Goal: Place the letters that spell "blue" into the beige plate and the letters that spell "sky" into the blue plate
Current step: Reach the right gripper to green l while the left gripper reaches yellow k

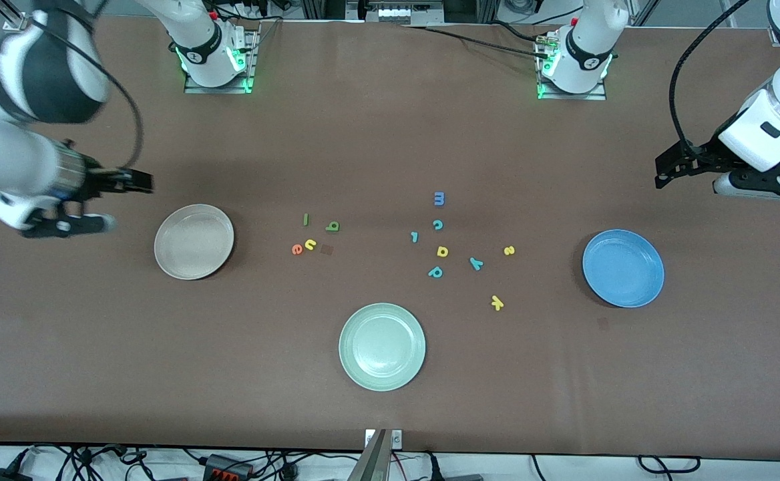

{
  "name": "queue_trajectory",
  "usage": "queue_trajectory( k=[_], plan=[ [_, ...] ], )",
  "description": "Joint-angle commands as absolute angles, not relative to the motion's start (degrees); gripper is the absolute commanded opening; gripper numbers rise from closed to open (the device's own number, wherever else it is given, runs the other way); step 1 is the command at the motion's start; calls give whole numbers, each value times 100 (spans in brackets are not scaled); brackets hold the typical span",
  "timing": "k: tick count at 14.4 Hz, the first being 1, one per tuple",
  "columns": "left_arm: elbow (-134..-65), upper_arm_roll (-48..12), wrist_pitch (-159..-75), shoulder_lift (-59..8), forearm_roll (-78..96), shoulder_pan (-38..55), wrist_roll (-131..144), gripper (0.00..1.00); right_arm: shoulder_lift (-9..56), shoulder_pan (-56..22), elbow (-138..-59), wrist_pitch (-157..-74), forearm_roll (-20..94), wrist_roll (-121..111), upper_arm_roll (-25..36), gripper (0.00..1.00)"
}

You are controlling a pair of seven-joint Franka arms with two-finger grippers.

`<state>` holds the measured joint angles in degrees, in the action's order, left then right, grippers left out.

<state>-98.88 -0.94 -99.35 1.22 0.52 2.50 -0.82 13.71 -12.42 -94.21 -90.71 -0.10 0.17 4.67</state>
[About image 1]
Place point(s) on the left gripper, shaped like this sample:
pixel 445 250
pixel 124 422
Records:
pixel 702 158

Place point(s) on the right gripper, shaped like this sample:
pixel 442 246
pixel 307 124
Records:
pixel 103 181

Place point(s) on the yellow foam letter k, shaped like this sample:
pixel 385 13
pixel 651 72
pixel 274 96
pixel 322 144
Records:
pixel 496 302

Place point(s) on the teal foam letter y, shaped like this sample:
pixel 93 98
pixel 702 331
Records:
pixel 476 264

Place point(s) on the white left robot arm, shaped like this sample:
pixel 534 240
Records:
pixel 590 40

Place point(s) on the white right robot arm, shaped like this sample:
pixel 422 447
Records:
pixel 193 27

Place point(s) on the brown round plate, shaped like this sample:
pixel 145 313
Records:
pixel 193 242

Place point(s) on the blue round plate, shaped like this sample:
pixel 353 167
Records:
pixel 624 267

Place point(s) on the brown table mat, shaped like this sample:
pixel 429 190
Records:
pixel 96 367

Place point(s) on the black orange power strip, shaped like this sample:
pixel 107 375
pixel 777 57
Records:
pixel 226 467

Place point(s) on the pale green round plate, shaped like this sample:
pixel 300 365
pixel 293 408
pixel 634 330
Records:
pixel 382 347

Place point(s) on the black power adapter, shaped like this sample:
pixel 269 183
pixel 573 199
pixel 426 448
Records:
pixel 3 475

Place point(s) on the teal foam letter d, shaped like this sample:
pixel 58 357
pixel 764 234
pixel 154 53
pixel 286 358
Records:
pixel 433 273

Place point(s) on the grey metal pole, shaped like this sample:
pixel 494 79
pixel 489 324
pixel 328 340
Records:
pixel 373 461

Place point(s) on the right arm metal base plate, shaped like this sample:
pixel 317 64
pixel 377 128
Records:
pixel 220 88

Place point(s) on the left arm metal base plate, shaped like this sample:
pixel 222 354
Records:
pixel 573 96

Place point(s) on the aluminium corner post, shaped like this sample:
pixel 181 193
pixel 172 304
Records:
pixel 13 20

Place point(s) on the aluminium frame rack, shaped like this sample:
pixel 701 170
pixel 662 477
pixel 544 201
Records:
pixel 356 10

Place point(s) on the white mounting bracket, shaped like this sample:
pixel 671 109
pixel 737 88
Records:
pixel 397 438

